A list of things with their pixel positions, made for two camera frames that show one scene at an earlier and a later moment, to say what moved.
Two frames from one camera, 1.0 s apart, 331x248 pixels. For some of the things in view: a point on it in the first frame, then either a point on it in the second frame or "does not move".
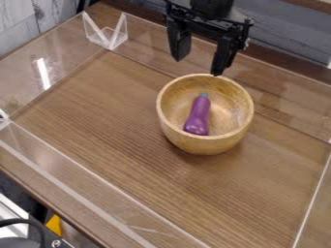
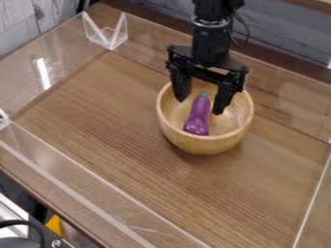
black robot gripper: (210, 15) → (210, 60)
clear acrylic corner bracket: (108, 37) does not move
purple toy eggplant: (197, 123) does not move
